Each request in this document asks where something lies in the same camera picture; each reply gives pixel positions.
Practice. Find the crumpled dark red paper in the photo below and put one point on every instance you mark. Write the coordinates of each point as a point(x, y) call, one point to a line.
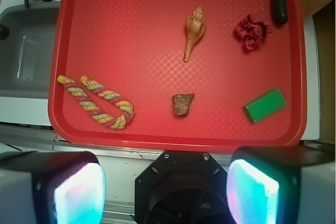
point(253, 30)

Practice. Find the multicoloured twisted rope toy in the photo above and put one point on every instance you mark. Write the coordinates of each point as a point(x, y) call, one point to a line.
point(104, 106)

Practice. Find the red plastic tray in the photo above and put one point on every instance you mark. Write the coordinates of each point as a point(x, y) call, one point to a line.
point(136, 48)

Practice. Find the brown rough rock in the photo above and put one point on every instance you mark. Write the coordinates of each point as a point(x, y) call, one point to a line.
point(181, 104)

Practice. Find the brown spiral seashell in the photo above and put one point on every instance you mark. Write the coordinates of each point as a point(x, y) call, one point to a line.
point(195, 30)

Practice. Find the grey plastic bin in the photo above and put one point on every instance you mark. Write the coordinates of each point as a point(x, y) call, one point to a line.
point(26, 54)

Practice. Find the green rectangular block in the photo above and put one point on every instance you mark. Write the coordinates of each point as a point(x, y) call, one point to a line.
point(264, 106)

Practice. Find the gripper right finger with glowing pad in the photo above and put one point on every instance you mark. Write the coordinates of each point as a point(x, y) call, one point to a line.
point(293, 184)

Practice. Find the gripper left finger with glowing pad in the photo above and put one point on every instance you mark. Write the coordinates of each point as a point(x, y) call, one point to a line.
point(52, 187)

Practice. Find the black rounded cylinder object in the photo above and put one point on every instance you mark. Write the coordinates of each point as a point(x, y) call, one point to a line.
point(279, 11)

